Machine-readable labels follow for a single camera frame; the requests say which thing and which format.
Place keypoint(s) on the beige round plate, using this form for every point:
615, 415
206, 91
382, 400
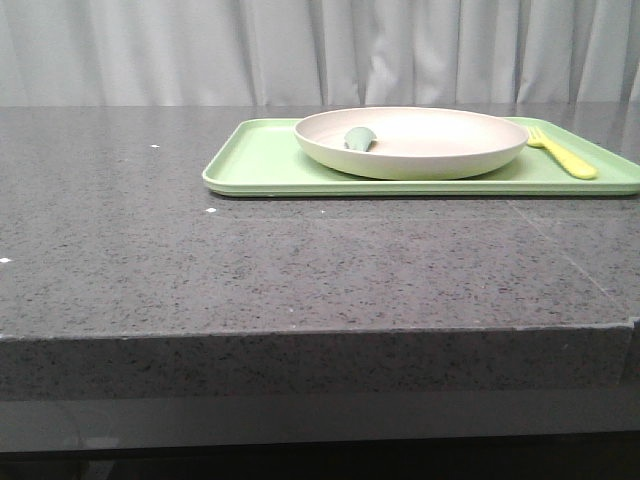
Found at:
413, 143

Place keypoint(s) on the yellow plastic fork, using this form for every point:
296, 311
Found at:
569, 161

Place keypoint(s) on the light green tray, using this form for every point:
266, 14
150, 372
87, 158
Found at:
262, 158

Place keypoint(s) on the green plastic spoon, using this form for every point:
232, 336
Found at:
359, 139

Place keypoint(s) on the grey curtain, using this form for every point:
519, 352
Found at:
219, 53

